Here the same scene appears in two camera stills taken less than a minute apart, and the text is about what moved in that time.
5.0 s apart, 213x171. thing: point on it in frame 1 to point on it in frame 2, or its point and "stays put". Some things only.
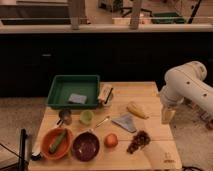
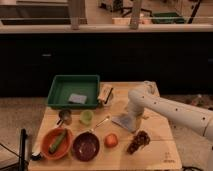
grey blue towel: [125, 121] stays put
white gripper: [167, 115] to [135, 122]
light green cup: [87, 117] stays put
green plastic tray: [74, 92] stays put
